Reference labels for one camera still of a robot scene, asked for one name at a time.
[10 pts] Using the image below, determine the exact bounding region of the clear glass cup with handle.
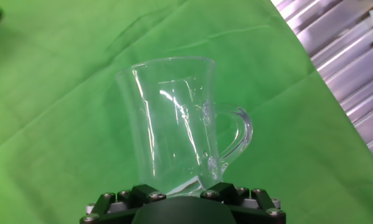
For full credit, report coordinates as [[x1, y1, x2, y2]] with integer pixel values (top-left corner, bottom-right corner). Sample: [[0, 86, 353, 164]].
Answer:
[[115, 55, 254, 197]]

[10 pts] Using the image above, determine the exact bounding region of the green cloth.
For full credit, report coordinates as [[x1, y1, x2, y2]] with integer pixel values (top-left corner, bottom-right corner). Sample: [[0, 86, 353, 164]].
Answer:
[[0, 0, 373, 224]]

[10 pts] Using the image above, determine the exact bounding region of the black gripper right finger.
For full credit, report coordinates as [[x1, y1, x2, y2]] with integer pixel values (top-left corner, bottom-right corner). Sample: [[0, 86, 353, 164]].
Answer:
[[199, 182, 286, 224]]

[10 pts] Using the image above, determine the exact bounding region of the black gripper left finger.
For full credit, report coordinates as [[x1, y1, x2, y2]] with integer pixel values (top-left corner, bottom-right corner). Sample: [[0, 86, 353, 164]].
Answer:
[[79, 184, 168, 224]]

